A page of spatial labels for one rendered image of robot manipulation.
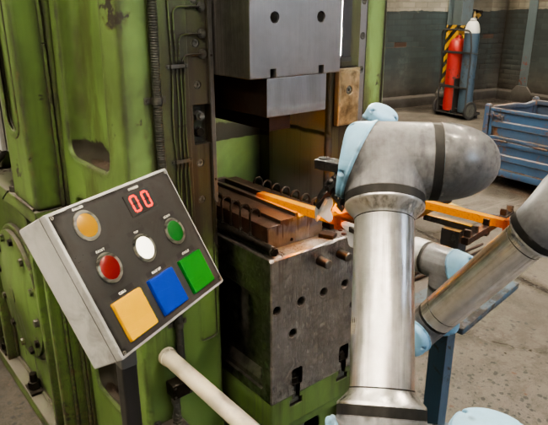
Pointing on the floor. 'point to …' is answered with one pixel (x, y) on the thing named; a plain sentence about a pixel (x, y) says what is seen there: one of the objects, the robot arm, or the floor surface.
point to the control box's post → (129, 390)
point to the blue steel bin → (523, 138)
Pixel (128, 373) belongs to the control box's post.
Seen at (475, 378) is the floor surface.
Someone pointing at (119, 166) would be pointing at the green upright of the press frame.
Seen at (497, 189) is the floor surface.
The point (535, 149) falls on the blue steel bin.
